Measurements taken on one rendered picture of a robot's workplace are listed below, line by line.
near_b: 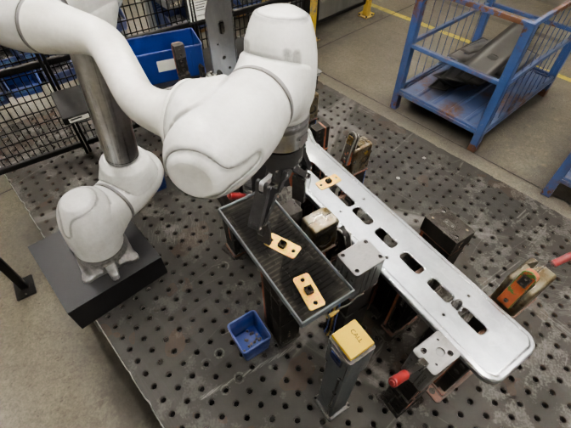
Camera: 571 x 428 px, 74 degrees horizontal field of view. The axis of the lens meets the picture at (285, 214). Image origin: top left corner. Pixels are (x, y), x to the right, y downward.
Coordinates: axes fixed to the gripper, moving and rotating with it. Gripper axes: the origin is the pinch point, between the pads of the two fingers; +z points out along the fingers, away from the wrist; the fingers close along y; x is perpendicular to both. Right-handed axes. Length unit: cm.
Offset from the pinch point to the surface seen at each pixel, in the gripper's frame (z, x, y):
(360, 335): 10.7, -24.4, -10.2
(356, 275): 15.9, -17.3, 5.0
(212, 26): 3, 74, 68
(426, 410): 57, -48, 1
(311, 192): 26.8, 9.4, 32.5
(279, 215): 10.8, 5.7, 7.5
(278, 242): 10.5, 1.3, 0.2
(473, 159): 127, -35, 212
